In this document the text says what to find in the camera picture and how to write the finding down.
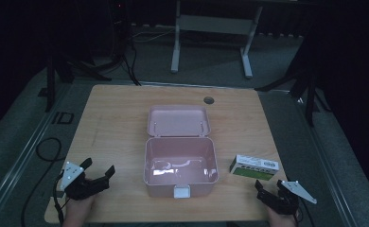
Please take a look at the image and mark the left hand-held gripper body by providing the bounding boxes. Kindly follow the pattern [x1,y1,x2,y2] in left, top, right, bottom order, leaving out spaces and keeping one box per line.
[59,161,111,201]

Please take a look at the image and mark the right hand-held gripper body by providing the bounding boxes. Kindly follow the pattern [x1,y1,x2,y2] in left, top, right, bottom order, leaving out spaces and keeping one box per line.
[255,180,318,216]

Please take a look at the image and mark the white and green carton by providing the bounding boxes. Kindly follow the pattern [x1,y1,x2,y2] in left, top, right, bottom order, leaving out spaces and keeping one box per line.
[229,153,280,182]

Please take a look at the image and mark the pink plastic box with lid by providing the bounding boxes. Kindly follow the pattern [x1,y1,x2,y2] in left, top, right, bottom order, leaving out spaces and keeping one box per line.
[143,104,220,200]

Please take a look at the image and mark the person's right hand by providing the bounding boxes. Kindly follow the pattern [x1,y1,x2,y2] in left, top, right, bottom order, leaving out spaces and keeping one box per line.
[266,206,298,227]

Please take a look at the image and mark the person's left hand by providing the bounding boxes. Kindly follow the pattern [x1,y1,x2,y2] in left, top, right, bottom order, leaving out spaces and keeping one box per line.
[61,192,97,227]

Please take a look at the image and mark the black metal stand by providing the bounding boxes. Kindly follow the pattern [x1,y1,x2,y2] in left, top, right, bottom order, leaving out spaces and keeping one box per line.
[254,60,332,128]
[37,46,113,114]

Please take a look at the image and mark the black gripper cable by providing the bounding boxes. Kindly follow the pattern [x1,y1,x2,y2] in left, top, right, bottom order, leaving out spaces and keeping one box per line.
[52,169,67,227]
[293,199,317,227]

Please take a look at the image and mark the black floor cable loop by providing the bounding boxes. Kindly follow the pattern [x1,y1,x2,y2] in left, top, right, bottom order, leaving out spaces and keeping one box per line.
[20,137,64,227]

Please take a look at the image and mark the black floor cables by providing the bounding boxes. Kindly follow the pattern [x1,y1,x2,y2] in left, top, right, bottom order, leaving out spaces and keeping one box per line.
[92,18,143,87]

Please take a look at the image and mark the white floor cable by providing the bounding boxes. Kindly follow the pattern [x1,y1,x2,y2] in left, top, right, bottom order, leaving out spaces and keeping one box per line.
[131,27,178,44]

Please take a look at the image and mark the white metal table frame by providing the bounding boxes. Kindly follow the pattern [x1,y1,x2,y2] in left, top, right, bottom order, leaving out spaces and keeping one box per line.
[170,0,264,79]

